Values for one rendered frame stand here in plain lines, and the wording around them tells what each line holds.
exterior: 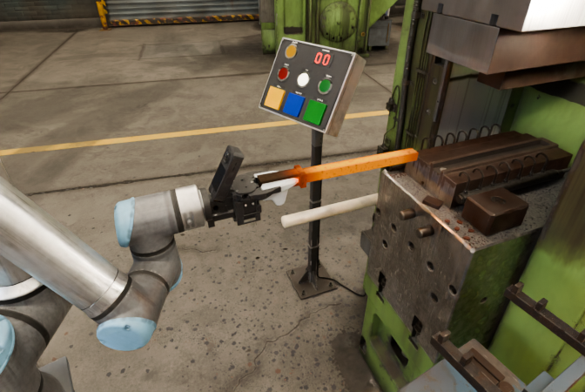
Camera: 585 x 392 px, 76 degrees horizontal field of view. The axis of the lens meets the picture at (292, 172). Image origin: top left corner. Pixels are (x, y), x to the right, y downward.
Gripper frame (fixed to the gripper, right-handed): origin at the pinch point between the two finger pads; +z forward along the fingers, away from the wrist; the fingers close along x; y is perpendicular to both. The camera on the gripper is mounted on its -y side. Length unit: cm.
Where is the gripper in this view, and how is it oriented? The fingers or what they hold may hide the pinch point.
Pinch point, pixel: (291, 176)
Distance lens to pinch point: 83.4
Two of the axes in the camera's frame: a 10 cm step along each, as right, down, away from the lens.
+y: 0.1, 8.4, 5.4
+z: 9.3, -2.1, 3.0
